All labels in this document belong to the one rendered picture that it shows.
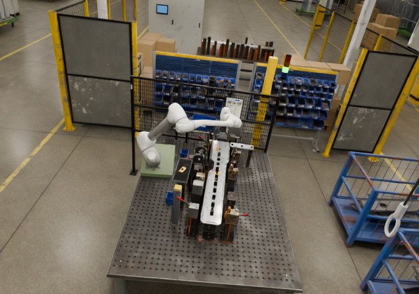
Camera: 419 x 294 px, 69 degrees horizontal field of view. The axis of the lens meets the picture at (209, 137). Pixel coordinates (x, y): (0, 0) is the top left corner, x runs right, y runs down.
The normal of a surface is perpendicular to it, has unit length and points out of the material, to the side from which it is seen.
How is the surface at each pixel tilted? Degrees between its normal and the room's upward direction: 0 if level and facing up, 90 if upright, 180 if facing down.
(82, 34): 90
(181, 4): 90
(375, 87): 91
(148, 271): 0
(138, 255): 0
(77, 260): 0
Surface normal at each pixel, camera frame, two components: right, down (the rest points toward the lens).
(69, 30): -0.05, 0.51
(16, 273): 0.11, -0.85
